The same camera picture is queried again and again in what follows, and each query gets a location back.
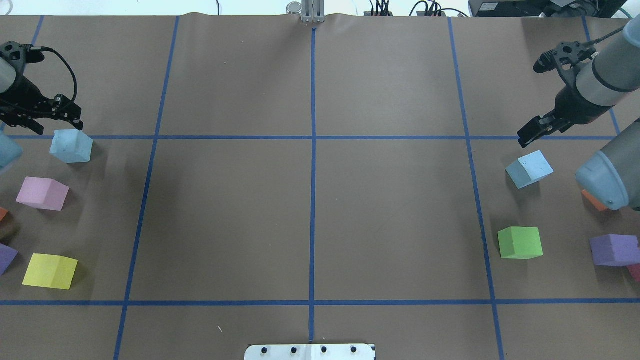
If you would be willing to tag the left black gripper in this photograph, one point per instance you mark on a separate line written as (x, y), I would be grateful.
(25, 93)

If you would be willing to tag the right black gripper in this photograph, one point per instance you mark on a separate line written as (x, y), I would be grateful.
(573, 106)

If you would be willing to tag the light blue foam block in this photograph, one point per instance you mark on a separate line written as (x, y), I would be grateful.
(529, 169)
(71, 146)

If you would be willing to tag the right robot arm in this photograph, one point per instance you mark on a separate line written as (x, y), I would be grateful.
(597, 75)

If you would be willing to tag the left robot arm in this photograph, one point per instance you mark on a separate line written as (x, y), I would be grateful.
(9, 73)

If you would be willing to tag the pink foam block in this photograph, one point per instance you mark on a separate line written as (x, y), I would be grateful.
(43, 193)

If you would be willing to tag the right orange foam block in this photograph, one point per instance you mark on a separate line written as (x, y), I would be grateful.
(594, 201)

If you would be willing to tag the orange foam block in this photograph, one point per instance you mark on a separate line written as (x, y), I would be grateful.
(594, 201)
(3, 213)

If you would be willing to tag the left orange foam block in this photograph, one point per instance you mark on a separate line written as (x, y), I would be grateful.
(3, 213)

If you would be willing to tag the green foam block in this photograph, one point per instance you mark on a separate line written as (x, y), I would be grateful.
(520, 243)

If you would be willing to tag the right purple foam block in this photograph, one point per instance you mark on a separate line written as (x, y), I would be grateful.
(615, 250)

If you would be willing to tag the purple foam block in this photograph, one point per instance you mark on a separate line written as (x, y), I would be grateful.
(615, 250)
(7, 256)

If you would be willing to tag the left purple foam block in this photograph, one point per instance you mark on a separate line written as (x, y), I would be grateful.
(7, 256)

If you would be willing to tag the yellow foam block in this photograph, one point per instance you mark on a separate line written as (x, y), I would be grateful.
(50, 271)

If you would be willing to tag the dark red foam block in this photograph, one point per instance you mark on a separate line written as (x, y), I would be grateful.
(634, 271)

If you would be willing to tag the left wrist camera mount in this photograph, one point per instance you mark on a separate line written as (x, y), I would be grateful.
(16, 53)

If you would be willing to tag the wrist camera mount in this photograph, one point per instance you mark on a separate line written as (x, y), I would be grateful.
(16, 53)
(567, 58)

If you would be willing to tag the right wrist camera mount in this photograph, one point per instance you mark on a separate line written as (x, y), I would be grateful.
(567, 58)

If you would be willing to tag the aluminium frame post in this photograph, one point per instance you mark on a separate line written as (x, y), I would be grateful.
(312, 11)

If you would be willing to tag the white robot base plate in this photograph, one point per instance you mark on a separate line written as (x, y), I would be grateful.
(331, 351)

